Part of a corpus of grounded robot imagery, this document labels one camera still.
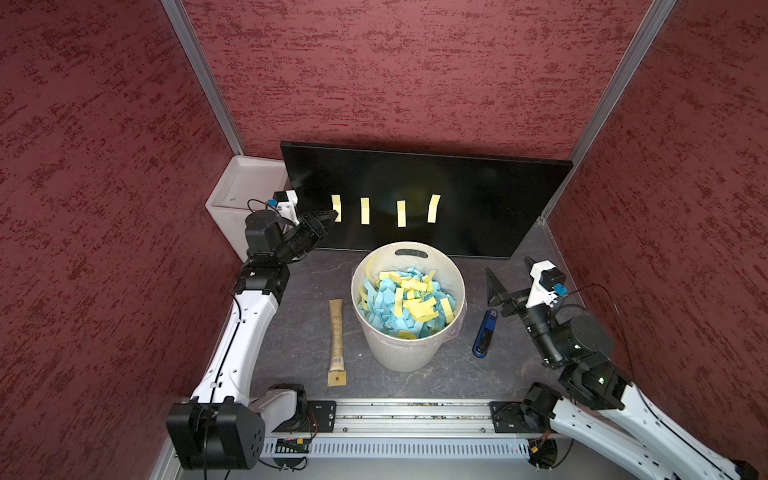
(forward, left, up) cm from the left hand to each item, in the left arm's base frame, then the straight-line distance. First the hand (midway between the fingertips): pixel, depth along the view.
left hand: (337, 220), depth 71 cm
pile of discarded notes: (-16, -17, -12) cm, 26 cm away
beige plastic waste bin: (-21, -18, -34) cm, 44 cm away
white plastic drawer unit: (+28, +37, -14) cm, 48 cm away
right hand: (-13, -37, -1) cm, 40 cm away
